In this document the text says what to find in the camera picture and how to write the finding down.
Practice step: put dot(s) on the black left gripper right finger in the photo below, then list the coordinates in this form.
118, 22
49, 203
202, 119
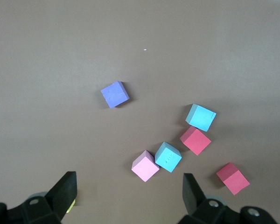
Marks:
191, 193

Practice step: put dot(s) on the cyan foam cube with dots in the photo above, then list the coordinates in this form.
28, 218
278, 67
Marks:
168, 158

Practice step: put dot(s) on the purple foam cube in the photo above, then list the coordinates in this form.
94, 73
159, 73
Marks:
115, 95

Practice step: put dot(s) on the pink foam cube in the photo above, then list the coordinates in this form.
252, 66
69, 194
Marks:
145, 169

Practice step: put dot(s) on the yellow foam cube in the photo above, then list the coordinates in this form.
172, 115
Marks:
71, 206

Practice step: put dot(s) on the cyan foam cube corner notch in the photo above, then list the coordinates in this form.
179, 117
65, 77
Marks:
201, 119

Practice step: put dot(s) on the red foam cube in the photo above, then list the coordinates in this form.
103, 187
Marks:
196, 142
234, 182

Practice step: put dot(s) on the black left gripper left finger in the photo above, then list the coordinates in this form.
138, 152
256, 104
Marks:
63, 189

